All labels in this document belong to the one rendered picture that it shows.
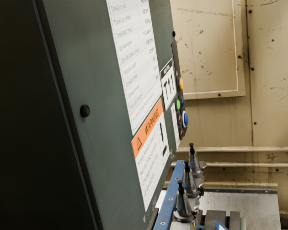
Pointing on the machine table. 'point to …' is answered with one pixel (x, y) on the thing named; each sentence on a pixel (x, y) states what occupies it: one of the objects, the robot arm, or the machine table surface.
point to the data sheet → (135, 56)
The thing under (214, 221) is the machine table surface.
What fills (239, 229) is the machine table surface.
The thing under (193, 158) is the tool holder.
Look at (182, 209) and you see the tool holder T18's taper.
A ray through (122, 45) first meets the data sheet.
